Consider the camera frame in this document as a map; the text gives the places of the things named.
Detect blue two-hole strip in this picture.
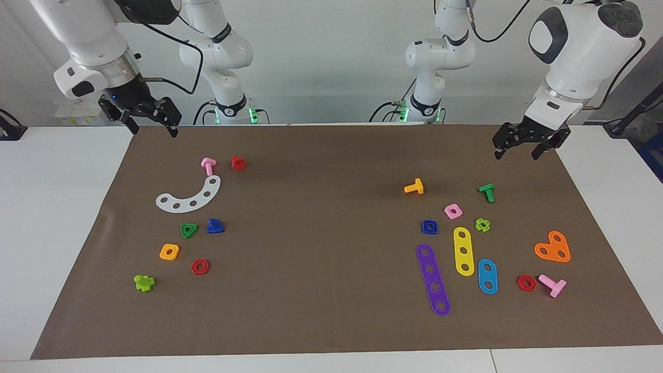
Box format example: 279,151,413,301
477,259,499,295

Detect black table clamp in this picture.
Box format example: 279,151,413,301
0,108,28,141

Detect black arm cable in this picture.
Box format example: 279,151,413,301
464,0,647,112
136,18,204,96

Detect brown table mat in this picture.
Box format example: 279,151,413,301
30,124,663,361

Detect blue crate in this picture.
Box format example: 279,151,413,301
637,128,663,183

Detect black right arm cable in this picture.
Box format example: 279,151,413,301
136,18,204,96

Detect orange heart-shaped plate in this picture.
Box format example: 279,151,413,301
534,231,571,263

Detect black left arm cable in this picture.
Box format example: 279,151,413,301
464,0,647,112

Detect white curved perforated strip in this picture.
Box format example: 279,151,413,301
155,175,222,213

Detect black stand pole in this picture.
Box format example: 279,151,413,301
603,83,663,138

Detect white small boxes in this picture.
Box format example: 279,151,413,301
54,100,107,126

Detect yellow three-hole strip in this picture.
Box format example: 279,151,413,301
453,227,475,277

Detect purple four-hole strip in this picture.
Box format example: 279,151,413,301
416,243,451,317

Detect black base cable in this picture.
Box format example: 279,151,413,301
193,100,217,126
368,100,403,123

